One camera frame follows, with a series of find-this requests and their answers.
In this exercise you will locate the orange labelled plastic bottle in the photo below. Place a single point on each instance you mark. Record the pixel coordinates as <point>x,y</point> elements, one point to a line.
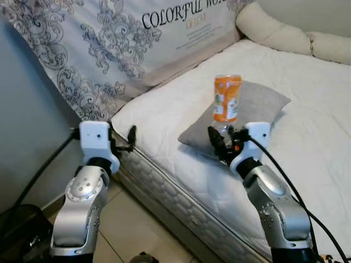
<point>226,98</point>

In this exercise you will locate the white quilted mattress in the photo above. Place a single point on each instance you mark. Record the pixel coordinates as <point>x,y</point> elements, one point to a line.
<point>312,137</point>

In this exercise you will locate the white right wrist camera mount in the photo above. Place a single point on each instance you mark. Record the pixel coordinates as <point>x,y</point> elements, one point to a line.
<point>258,134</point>

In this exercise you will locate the grey pillow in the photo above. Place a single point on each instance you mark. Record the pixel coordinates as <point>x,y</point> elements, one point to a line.
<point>258,104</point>

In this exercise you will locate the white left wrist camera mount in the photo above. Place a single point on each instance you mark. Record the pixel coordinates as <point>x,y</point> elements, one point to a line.
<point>94,137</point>

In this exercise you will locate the dark robot foot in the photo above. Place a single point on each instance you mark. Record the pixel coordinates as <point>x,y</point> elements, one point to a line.
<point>145,258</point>

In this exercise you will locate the cream bolster pillow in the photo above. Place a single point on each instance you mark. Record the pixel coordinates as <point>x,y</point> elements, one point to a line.
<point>269,30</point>

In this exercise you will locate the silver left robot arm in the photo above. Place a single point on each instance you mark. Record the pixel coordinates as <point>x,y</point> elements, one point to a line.
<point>82,208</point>

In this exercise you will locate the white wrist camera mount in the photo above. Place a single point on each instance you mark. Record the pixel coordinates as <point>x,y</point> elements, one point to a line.
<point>94,137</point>
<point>258,134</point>

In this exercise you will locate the black bag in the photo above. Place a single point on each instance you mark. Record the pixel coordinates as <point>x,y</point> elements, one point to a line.
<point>22,235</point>

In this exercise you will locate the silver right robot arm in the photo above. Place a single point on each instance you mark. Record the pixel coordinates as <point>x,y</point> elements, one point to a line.
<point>279,213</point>

